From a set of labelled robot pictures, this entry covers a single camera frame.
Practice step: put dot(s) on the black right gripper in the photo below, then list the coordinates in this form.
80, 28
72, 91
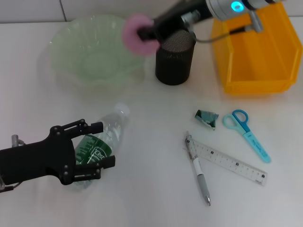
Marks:
175, 21

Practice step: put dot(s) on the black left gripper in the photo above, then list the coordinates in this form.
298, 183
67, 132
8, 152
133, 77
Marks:
35, 160

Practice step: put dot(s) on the pink peach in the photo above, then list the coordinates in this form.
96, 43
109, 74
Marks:
130, 35

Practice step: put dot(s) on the water bottle green label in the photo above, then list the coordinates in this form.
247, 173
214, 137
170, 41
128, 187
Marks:
113, 127

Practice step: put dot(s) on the green plastic wrapper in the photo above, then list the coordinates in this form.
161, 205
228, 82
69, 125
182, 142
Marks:
206, 117

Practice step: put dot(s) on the clear plastic ruler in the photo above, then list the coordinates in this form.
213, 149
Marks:
236, 164

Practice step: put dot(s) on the teal blue capped scissors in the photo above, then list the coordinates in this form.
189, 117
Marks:
254, 143

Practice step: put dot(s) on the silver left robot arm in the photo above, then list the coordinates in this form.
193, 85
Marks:
1, 186

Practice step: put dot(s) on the black mesh pen cup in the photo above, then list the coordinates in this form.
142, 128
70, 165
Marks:
174, 68

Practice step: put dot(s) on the green glass fruit plate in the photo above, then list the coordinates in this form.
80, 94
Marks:
82, 59

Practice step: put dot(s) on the grey white ballpoint pen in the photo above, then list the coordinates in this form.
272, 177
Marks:
197, 168

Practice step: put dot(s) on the yellow plastic storage bin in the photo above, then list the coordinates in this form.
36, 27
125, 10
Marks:
260, 66

